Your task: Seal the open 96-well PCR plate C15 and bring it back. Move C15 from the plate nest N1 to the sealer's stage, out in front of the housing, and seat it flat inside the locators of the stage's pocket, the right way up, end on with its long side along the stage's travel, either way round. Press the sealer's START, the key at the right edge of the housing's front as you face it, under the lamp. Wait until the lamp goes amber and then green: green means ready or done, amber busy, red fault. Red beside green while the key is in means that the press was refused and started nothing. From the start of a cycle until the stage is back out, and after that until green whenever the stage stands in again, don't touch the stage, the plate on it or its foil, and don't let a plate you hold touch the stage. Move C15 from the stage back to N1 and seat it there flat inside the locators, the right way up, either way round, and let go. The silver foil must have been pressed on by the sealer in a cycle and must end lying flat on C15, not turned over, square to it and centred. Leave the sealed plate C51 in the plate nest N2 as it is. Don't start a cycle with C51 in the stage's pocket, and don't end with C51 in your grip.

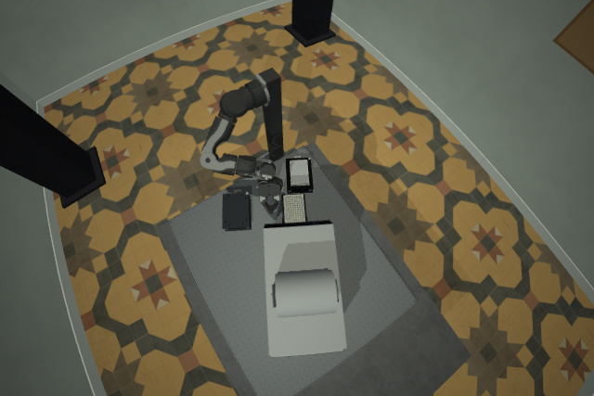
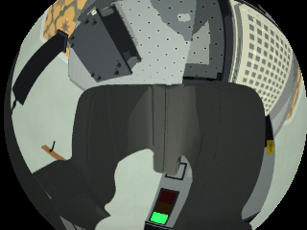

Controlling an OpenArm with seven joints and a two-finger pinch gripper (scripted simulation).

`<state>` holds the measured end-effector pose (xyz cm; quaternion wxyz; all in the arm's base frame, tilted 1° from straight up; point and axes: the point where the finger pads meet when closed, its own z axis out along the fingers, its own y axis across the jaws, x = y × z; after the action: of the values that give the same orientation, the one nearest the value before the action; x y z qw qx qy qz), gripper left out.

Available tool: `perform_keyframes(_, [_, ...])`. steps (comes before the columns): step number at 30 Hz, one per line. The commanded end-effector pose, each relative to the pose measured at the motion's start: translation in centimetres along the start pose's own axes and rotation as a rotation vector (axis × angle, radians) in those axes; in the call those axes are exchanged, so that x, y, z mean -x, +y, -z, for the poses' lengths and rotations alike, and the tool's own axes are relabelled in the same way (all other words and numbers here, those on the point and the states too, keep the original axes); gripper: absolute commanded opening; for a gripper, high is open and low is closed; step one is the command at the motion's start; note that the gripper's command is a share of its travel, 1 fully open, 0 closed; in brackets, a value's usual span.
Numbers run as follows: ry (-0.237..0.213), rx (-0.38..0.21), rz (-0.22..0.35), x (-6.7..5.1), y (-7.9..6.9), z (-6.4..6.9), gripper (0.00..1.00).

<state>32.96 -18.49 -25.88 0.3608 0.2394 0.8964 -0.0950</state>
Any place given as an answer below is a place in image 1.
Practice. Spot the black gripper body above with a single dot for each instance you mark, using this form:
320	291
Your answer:
269	188

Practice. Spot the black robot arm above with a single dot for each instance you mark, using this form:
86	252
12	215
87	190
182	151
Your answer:
235	104

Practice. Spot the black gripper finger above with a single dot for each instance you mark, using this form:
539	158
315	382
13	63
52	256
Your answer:
263	201
277	200

